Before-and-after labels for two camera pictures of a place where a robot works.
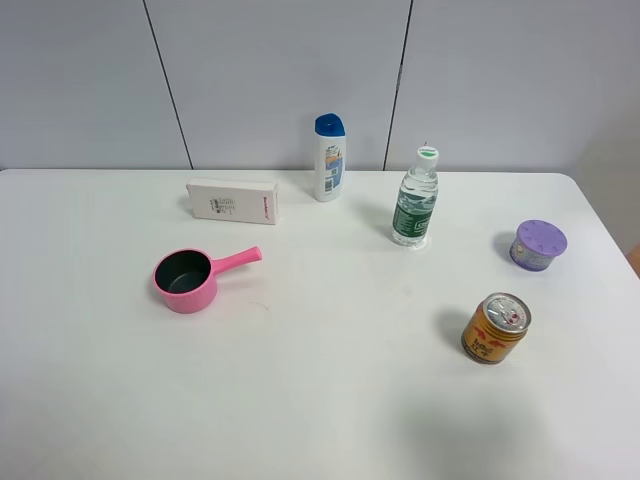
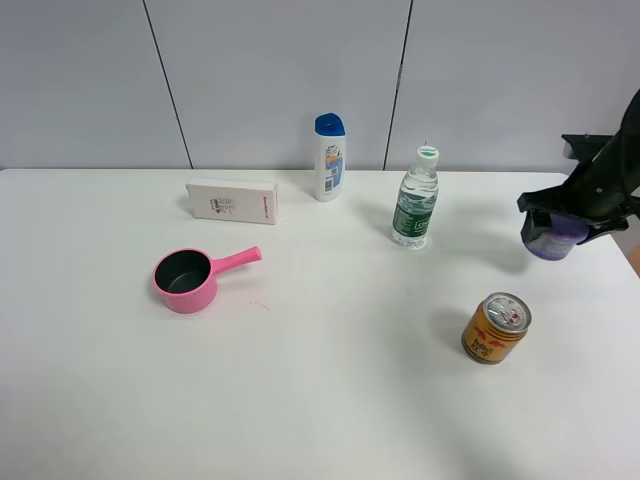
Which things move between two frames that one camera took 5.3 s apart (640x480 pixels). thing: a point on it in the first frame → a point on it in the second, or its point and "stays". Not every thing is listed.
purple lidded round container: x=536 y=244 → x=562 y=235
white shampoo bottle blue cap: x=329 y=132 stays
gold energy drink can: x=495 y=327 stays
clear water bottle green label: x=417 y=200 stays
